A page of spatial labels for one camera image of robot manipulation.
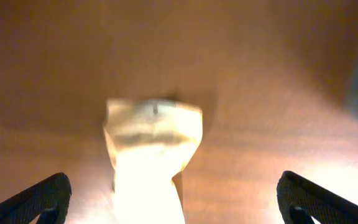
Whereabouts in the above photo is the beige paper pouch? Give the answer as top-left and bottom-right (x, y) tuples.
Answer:
(103, 99), (203, 224)

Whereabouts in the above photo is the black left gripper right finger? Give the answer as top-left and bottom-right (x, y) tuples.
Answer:
(277, 170), (358, 224)

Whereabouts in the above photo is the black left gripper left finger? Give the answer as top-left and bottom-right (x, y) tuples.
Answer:
(0, 172), (71, 224)

